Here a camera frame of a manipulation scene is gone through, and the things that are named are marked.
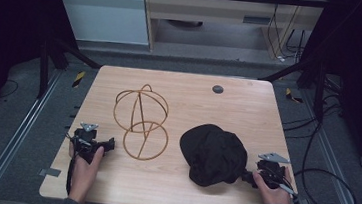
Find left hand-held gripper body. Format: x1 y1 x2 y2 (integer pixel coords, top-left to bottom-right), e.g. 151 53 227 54
68 121 111 167

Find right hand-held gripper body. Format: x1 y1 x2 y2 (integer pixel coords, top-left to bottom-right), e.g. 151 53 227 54
253 151 302 198

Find black cap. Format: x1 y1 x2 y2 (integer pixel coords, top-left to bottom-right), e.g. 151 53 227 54
175 120 252 192

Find person's right hand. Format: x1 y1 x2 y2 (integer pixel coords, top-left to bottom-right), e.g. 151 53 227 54
249 162 296 204

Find person's left hand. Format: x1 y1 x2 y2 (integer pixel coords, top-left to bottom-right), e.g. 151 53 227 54
64 143 105 204

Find grey tape strip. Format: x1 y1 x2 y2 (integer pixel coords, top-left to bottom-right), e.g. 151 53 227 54
37 166 63 179

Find yellow black striped tape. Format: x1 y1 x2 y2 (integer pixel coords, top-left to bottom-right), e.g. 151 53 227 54
284 87 306 105
71 69 87 90

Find grey round table grommet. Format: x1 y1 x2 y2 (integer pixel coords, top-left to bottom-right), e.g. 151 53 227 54
211 84 226 95

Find white cabinet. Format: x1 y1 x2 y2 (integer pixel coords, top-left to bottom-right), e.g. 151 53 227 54
44 0 156 49

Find golden wire hat stand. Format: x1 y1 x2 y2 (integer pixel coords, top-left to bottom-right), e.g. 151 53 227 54
108 81 175 164

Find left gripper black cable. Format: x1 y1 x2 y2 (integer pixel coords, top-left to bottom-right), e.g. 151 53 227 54
63 156 77 197

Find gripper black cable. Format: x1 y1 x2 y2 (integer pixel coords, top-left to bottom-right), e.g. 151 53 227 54
63 156 77 197
288 116 362 204

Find black floor cables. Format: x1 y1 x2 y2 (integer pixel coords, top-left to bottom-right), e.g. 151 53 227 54
280 71 348 146

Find metal floor rail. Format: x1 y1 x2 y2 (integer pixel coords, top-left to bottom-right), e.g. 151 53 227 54
291 90 362 204
0 64 63 204

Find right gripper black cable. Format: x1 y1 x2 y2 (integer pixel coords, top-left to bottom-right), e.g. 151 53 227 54
288 116 362 204

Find black frame stand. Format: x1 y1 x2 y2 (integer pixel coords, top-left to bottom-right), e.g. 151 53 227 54
253 50 331 123
34 33 105 106

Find black cables under desk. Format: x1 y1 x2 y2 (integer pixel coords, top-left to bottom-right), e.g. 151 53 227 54
263 2 311 66

